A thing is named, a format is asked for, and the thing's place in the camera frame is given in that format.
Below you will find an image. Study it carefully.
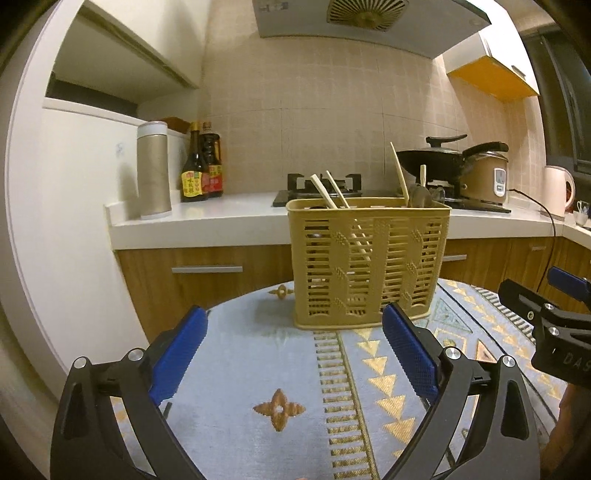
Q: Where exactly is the yellow plastic utensil basket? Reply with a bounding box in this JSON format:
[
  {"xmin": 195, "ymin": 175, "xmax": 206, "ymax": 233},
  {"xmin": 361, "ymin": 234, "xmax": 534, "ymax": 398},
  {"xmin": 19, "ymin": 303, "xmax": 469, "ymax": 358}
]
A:
[{"xmin": 286, "ymin": 197, "xmax": 452, "ymax": 330}]

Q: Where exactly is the drawer handle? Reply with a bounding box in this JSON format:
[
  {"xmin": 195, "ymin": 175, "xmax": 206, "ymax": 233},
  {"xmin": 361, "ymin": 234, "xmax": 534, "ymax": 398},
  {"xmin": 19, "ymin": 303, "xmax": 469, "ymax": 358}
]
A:
[
  {"xmin": 443, "ymin": 254, "xmax": 468, "ymax": 263},
  {"xmin": 171, "ymin": 265, "xmax": 243, "ymax": 274}
]

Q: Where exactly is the orange wall cabinet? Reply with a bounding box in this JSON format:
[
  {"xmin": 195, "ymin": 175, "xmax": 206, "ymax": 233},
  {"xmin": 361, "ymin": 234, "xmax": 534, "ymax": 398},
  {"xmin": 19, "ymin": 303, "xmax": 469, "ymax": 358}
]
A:
[{"xmin": 443, "ymin": 32, "xmax": 539, "ymax": 103}]

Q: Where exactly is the dark window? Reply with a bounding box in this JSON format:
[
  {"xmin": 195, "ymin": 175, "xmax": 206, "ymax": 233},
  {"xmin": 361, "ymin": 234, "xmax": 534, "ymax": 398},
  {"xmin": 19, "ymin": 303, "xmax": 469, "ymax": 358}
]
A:
[{"xmin": 523, "ymin": 26, "xmax": 590, "ymax": 177}]

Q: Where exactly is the white electric kettle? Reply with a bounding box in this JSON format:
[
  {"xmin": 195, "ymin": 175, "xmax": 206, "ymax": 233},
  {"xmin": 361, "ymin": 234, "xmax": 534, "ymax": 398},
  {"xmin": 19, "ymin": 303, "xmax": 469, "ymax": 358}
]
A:
[{"xmin": 542, "ymin": 165, "xmax": 576, "ymax": 219}]

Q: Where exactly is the left drawer handle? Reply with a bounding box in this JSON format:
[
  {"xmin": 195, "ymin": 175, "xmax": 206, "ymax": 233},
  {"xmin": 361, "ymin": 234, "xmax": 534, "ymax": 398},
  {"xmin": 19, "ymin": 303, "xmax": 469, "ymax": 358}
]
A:
[{"xmin": 171, "ymin": 265, "xmax": 243, "ymax": 274}]

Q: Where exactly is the sauce bottle red label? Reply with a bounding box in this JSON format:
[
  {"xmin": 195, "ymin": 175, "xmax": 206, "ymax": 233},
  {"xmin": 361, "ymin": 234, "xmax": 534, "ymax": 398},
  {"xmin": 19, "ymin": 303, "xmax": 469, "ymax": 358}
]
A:
[{"xmin": 201, "ymin": 121, "xmax": 223, "ymax": 197}]

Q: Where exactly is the grey cylindrical canister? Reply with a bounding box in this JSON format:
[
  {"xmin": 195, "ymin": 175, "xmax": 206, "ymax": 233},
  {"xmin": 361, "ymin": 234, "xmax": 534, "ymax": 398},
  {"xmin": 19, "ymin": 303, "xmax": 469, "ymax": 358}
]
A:
[{"xmin": 137, "ymin": 121, "xmax": 171, "ymax": 219}]

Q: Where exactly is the range hood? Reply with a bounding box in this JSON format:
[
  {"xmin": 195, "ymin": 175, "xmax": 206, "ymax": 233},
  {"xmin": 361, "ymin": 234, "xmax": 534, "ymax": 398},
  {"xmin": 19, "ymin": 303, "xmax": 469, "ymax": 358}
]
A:
[{"xmin": 252, "ymin": 0, "xmax": 491, "ymax": 59}]

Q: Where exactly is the person's right hand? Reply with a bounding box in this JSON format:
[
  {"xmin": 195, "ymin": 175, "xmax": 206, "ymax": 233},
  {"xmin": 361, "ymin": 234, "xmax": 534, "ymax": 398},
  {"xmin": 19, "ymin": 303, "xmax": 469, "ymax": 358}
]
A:
[{"xmin": 540, "ymin": 384, "xmax": 590, "ymax": 477}]

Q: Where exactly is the white upper cabinet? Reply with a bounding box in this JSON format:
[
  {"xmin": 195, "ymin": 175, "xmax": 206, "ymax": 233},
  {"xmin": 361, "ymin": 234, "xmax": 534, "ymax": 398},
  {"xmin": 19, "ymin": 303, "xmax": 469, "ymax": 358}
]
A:
[{"xmin": 53, "ymin": 1, "xmax": 211, "ymax": 102}]

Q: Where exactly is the black wok with lid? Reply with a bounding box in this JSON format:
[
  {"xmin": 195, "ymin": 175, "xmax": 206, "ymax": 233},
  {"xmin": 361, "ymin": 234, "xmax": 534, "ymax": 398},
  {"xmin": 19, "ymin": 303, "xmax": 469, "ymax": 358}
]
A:
[{"xmin": 396, "ymin": 133, "xmax": 510, "ymax": 183}]

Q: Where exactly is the soy sauce bottle yellow label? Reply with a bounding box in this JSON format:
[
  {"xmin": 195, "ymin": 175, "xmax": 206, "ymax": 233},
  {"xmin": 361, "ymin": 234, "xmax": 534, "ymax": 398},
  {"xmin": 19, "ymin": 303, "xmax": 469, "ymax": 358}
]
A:
[{"xmin": 180, "ymin": 122, "xmax": 209, "ymax": 203}]

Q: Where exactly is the right drawer handle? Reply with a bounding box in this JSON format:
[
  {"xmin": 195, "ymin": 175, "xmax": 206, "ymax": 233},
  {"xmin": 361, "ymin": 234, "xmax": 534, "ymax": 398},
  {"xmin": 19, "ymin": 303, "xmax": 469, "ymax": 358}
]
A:
[{"xmin": 443, "ymin": 254, "xmax": 468, "ymax": 263}]

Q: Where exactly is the gold rice cooker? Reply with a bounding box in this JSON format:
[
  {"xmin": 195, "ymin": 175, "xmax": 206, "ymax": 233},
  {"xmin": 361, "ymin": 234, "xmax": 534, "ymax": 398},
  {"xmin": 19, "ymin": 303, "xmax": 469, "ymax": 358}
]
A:
[{"xmin": 460, "ymin": 141, "xmax": 509, "ymax": 205}]

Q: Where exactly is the steel spoon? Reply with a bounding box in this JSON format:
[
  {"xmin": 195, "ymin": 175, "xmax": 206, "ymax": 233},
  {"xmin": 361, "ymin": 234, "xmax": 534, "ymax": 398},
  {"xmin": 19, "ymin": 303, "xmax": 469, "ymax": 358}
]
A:
[{"xmin": 409, "ymin": 184, "xmax": 433, "ymax": 208}]

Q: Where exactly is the black power cable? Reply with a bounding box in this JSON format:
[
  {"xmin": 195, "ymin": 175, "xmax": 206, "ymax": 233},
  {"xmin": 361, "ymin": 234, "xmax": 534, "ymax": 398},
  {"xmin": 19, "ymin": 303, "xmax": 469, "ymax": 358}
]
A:
[{"xmin": 507, "ymin": 187, "xmax": 558, "ymax": 292}]

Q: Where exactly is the black gas stove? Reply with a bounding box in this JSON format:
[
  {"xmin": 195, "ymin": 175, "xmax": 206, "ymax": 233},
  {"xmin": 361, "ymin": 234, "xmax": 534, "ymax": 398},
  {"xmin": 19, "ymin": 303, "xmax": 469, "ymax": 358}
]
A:
[{"xmin": 271, "ymin": 172, "xmax": 513, "ymax": 214}]

